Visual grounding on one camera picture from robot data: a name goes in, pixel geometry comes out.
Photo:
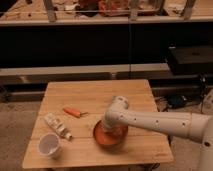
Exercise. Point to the orange ceramic bowl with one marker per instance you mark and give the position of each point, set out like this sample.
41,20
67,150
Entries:
111,138

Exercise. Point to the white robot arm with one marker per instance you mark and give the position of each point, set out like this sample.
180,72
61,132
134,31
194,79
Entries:
196,127

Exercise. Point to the orange toy carrot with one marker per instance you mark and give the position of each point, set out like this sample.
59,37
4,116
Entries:
73,112

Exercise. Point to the white tube with label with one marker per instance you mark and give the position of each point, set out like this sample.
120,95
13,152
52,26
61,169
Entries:
57,126

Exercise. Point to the black power adapter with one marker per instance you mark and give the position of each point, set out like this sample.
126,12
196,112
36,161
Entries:
176,101

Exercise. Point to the red object on bench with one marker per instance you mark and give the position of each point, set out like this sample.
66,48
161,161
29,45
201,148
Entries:
113,7

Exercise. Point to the black box on shelf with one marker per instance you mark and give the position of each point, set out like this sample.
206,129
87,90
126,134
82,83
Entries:
190,60

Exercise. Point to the white paper cup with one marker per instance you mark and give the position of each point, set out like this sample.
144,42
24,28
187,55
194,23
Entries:
49,145

